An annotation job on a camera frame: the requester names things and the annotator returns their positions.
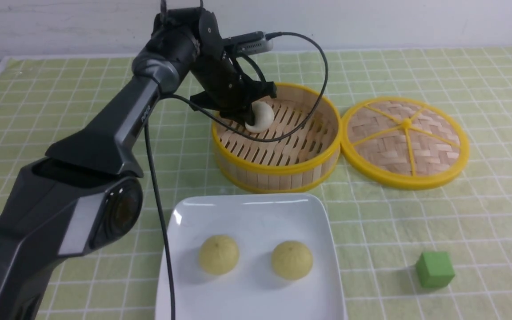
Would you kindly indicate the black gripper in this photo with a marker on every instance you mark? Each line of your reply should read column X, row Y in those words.
column 227, row 89

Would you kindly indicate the white steamed bun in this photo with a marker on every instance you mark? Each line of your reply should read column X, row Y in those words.
column 263, row 117

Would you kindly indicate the yellow steamed bun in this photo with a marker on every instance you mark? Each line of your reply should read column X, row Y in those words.
column 292, row 260
column 218, row 255

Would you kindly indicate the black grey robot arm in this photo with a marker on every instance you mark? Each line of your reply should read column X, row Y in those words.
column 85, row 192

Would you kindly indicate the white square plate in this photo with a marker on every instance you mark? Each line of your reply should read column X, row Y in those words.
column 252, row 291

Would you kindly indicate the bamboo steamer basket yellow rim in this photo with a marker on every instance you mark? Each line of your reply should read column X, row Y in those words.
column 300, row 148

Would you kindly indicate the bamboo steamer lid yellow rim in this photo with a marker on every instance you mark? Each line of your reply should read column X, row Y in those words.
column 404, row 143

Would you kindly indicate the green cube block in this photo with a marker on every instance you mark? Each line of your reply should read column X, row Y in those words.
column 434, row 269

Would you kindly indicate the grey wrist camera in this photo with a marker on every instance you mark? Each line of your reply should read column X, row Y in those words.
column 248, row 44

